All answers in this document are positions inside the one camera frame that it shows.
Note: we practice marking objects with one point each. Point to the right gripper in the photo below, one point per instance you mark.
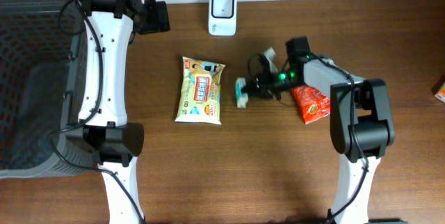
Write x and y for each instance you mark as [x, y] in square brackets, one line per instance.
[265, 84]

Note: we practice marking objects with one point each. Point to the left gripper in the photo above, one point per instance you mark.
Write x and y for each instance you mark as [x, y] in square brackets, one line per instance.
[159, 20]

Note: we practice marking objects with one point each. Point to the teal tissue pack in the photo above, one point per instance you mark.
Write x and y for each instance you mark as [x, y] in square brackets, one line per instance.
[241, 97]

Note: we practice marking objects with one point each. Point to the red snack packet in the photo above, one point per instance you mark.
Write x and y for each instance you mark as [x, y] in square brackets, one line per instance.
[313, 104]

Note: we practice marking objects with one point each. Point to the yellow wet wipes pack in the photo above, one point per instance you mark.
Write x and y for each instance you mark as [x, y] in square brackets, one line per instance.
[200, 92]

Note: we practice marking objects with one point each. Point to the orange tissue pack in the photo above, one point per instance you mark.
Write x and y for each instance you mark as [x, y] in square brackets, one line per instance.
[439, 89]

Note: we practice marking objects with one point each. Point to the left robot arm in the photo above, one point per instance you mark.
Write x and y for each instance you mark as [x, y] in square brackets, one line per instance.
[102, 128]

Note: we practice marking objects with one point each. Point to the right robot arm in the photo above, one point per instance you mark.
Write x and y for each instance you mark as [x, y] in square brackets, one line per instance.
[361, 122]

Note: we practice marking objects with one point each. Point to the grey plastic basket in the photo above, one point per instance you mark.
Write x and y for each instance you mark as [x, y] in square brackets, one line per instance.
[43, 72]

